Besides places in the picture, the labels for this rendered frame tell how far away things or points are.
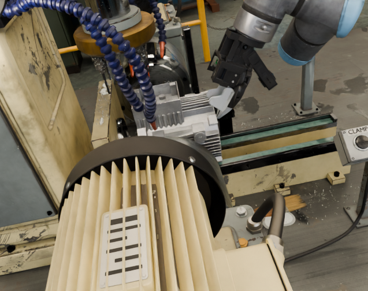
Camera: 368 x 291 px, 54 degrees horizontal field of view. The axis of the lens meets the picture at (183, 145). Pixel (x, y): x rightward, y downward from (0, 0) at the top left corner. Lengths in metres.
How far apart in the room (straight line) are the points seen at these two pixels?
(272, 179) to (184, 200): 0.76
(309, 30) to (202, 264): 0.64
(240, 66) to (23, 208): 0.58
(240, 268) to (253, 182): 0.75
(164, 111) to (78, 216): 0.59
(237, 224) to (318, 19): 0.45
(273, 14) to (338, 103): 0.76
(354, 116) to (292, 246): 0.61
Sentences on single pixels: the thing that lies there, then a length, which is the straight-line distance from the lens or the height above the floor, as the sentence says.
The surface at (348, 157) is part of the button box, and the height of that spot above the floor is 1.05.
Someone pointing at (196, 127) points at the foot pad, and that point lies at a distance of 0.88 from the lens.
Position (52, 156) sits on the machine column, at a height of 1.14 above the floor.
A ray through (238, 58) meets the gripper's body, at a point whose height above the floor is 1.23.
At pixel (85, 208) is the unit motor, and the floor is 1.35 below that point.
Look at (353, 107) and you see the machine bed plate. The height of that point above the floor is 0.80.
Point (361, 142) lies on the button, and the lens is 0.83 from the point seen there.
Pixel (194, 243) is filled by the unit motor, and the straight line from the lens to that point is 0.29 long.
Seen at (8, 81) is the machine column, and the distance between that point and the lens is 0.73.
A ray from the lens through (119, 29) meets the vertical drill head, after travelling 0.78.
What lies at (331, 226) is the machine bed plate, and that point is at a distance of 1.01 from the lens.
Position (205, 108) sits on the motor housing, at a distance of 0.91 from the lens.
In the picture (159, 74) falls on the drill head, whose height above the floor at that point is 1.10.
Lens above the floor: 1.57
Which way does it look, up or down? 36 degrees down
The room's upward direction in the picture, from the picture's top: 11 degrees counter-clockwise
